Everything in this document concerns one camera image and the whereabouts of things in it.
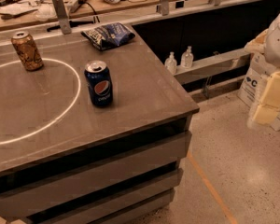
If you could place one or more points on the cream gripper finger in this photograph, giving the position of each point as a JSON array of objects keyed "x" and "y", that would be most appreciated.
[{"x": 265, "y": 110}]

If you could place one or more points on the blue chip bag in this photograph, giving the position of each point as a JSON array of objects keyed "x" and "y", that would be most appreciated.
[{"x": 109, "y": 36}]

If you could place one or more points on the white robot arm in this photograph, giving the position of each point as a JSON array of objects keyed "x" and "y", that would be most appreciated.
[{"x": 267, "y": 43}]

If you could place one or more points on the blue Pepsi can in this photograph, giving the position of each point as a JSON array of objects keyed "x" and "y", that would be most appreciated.
[{"x": 99, "y": 83}]

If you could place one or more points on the orange soda can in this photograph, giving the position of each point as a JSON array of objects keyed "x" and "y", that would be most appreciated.
[{"x": 27, "y": 50}]

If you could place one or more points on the white Corovan cardboard box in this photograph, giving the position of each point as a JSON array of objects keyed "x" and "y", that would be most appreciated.
[{"x": 258, "y": 66}]

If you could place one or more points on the clear bottle right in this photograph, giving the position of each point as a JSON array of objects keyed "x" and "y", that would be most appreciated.
[{"x": 187, "y": 58}]

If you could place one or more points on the grey drawer cabinet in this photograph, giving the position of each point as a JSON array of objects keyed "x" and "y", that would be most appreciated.
[{"x": 102, "y": 178}]

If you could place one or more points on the white papers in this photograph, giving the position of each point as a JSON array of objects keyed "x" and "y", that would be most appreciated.
[{"x": 16, "y": 10}]

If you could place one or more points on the metal bracket post left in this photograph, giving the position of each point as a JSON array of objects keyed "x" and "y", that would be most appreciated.
[{"x": 62, "y": 16}]

